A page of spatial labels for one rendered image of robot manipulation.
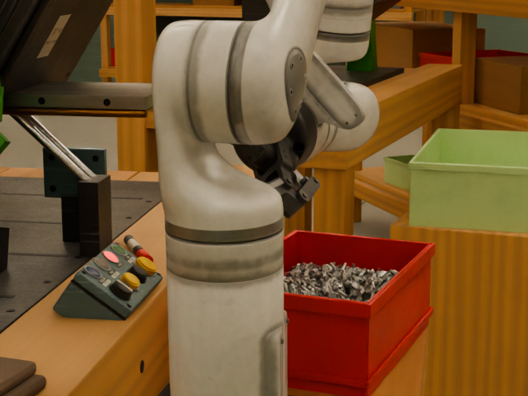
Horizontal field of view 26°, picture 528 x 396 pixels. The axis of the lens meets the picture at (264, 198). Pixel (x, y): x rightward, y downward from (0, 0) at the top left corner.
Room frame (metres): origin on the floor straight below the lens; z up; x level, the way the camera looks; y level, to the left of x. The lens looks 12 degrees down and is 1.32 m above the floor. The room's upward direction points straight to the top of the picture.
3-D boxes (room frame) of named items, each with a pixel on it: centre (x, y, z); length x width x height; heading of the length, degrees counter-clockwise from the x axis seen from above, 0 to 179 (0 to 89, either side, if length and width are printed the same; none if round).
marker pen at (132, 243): (1.57, 0.18, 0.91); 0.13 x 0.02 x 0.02; 18
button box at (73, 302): (1.36, 0.19, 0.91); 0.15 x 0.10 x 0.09; 170
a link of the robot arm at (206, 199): (0.86, 0.03, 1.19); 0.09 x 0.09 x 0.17; 73
